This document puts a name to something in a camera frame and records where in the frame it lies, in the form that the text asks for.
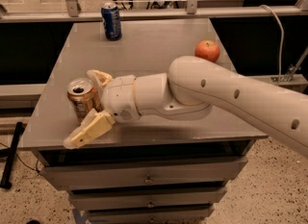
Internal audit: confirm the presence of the middle grey drawer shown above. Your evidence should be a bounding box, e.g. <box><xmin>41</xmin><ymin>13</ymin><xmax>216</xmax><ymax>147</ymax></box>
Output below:
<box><xmin>69</xmin><ymin>187</ymin><xmax>226</xmax><ymax>211</ymax></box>

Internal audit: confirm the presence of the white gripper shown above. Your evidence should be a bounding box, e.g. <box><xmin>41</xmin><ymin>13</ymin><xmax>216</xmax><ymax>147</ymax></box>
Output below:
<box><xmin>64</xmin><ymin>69</ymin><xmax>141</xmax><ymax>149</ymax></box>

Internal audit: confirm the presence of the blue pepsi can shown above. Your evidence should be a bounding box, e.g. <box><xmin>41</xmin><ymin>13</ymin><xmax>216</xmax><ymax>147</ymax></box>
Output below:
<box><xmin>101</xmin><ymin>2</ymin><xmax>122</xmax><ymax>40</ymax></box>

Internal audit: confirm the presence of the white cable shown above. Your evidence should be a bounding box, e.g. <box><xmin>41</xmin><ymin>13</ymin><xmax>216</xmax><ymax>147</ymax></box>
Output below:
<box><xmin>260</xmin><ymin>4</ymin><xmax>286</xmax><ymax>87</ymax></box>

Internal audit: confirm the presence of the grey drawer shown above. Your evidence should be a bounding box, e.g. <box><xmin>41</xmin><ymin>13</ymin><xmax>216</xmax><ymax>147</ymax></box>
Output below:
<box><xmin>88</xmin><ymin>206</ymin><xmax>214</xmax><ymax>224</ymax></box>
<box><xmin>69</xmin><ymin>187</ymin><xmax>226</xmax><ymax>211</ymax></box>
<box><xmin>42</xmin><ymin>156</ymin><xmax>247</xmax><ymax>190</ymax></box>

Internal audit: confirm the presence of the grey drawer cabinet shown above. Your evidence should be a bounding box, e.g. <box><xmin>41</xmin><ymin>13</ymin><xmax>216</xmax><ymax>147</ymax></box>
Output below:
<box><xmin>18</xmin><ymin>18</ymin><xmax>270</xmax><ymax>224</ymax></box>

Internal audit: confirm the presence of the black bar on floor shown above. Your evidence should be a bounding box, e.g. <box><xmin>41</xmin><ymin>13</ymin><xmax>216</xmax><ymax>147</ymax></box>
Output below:
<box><xmin>0</xmin><ymin>122</ymin><xmax>24</xmax><ymax>189</ymax></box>

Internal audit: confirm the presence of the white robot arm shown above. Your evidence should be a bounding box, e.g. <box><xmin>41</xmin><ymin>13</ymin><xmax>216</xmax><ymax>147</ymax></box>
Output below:
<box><xmin>64</xmin><ymin>56</ymin><xmax>308</xmax><ymax>157</ymax></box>

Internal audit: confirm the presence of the top grey drawer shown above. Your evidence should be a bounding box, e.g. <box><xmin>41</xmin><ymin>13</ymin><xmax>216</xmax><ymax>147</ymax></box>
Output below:
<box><xmin>42</xmin><ymin>156</ymin><xmax>247</xmax><ymax>190</ymax></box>

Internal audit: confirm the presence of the red apple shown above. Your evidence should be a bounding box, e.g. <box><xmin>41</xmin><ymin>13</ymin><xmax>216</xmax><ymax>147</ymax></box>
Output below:
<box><xmin>194</xmin><ymin>40</ymin><xmax>220</xmax><ymax>62</ymax></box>

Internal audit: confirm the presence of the orange soda can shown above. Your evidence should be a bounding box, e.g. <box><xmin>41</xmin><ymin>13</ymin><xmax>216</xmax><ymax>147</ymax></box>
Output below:
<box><xmin>67</xmin><ymin>78</ymin><xmax>102</xmax><ymax>122</ymax></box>

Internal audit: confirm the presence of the thin black floor cable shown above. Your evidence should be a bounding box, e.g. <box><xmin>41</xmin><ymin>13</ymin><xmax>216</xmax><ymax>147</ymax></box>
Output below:
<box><xmin>0</xmin><ymin>141</ymin><xmax>41</xmax><ymax>173</ymax></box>

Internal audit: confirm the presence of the metal railing frame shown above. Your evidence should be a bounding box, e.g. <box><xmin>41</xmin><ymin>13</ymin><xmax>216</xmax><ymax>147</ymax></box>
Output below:
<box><xmin>0</xmin><ymin>0</ymin><xmax>308</xmax><ymax>24</ymax></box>

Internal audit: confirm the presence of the bottom grey drawer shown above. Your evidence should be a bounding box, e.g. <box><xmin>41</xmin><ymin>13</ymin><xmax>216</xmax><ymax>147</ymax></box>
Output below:
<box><xmin>88</xmin><ymin>206</ymin><xmax>214</xmax><ymax>224</ymax></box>

